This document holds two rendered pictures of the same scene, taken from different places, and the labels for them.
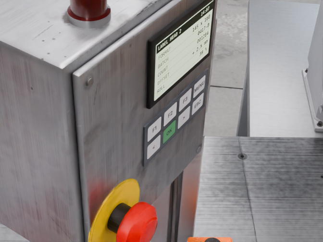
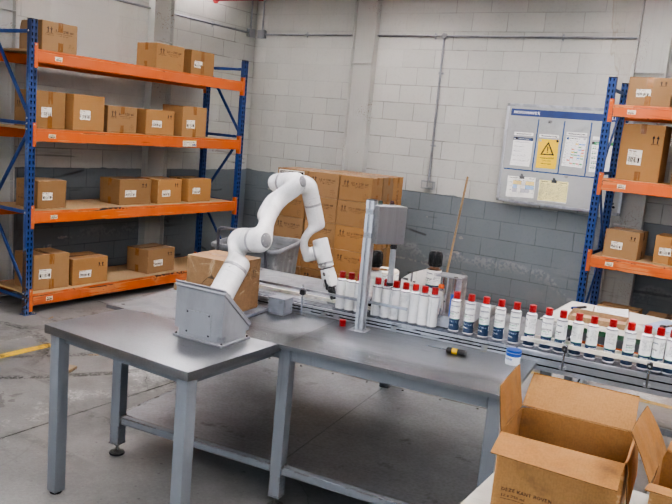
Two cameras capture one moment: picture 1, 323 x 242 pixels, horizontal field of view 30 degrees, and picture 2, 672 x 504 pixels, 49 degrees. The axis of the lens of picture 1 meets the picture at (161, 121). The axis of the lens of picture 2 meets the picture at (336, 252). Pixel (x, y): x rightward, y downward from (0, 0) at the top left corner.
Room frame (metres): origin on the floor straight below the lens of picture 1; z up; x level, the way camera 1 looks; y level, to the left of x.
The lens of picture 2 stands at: (3.75, 1.54, 1.82)
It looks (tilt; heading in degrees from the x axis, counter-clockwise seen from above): 9 degrees down; 207
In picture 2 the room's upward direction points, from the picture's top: 5 degrees clockwise
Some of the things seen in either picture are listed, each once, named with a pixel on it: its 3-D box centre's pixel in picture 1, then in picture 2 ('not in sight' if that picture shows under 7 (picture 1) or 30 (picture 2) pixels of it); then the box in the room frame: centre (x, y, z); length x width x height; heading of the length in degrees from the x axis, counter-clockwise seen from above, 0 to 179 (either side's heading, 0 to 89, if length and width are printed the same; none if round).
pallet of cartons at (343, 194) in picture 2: not in sight; (336, 237); (-3.20, -2.09, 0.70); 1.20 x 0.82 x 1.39; 91
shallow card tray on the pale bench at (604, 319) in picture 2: not in sight; (598, 318); (-0.99, 0.94, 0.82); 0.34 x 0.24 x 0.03; 91
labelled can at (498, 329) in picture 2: not in sight; (499, 319); (0.24, 0.65, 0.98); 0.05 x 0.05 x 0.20
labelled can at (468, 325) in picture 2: not in sight; (469, 314); (0.25, 0.50, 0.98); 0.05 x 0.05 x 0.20
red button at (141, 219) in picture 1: (131, 224); not in sight; (0.28, 0.02, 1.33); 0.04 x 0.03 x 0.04; 148
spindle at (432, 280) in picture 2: not in sight; (433, 274); (-0.33, 0.08, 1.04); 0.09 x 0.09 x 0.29
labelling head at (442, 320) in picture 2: not in sight; (448, 300); (0.17, 0.35, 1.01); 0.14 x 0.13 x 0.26; 93
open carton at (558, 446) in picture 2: not in sight; (565, 451); (1.62, 1.23, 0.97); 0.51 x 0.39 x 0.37; 1
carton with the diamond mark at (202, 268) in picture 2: not in sight; (223, 281); (0.62, -0.74, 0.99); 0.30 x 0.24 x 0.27; 92
